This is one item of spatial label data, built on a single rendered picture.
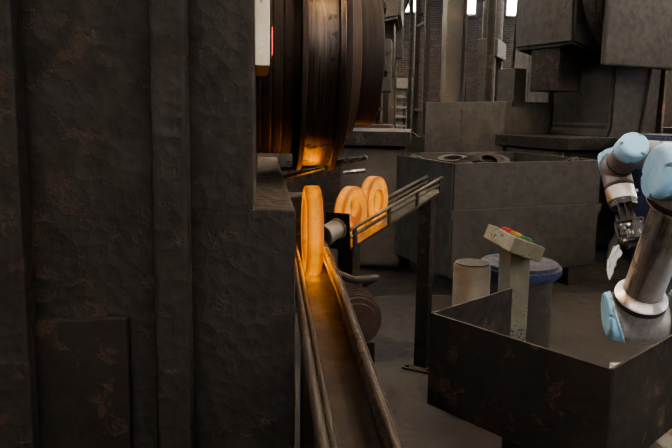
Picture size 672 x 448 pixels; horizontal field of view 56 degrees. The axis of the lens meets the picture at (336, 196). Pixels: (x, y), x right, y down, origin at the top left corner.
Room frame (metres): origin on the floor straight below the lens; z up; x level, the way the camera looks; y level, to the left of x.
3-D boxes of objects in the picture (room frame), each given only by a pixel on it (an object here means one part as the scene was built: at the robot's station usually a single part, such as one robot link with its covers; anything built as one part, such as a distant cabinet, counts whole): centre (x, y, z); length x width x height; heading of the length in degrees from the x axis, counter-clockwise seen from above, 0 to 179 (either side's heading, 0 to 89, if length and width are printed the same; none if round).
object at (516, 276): (2.08, -0.60, 0.31); 0.24 x 0.16 x 0.62; 7
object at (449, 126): (5.61, -1.29, 0.55); 1.10 x 0.53 x 1.10; 27
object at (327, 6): (1.32, 0.05, 1.12); 0.47 x 0.06 x 0.47; 7
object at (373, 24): (1.33, -0.05, 1.12); 0.28 x 0.06 x 0.28; 7
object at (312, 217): (1.32, 0.05, 0.75); 0.18 x 0.03 x 0.18; 7
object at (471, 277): (2.02, -0.45, 0.26); 0.12 x 0.12 x 0.52
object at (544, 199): (3.91, -0.94, 0.39); 1.03 x 0.83 x 0.77; 112
